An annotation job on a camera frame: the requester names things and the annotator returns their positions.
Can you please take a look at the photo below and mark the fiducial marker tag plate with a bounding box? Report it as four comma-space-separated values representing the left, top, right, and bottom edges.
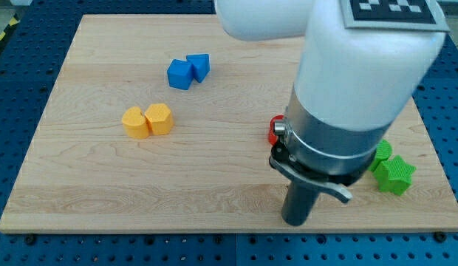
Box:
339, 0, 450, 33

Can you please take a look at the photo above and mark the green star block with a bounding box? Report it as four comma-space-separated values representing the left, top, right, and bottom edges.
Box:
373, 155, 417, 196

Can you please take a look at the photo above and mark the blue pentagon block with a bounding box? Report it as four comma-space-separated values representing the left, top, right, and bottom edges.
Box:
186, 54, 211, 83

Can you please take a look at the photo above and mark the yellow heart block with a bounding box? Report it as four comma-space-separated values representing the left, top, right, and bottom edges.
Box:
121, 106, 150, 139

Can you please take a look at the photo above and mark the wooden board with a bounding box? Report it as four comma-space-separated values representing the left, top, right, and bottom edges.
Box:
0, 15, 458, 234

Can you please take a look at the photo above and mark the yellow black hazard tape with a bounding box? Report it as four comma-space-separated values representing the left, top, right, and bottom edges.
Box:
0, 14, 21, 50

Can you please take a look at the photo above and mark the green round block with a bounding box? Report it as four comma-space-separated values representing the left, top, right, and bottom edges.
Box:
368, 139, 392, 172

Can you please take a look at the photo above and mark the yellow hexagon block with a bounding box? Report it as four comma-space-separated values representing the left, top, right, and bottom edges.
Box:
145, 103, 174, 135

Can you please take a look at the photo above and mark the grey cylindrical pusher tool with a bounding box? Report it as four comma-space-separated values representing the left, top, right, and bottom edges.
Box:
269, 141, 358, 226

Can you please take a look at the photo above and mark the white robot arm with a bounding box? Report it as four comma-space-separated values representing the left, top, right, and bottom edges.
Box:
214, 0, 448, 185

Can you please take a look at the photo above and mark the red block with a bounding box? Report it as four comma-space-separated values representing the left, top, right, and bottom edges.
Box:
267, 115, 284, 146

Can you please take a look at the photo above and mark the blue cube block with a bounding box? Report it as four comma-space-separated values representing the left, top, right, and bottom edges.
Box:
167, 59, 194, 90

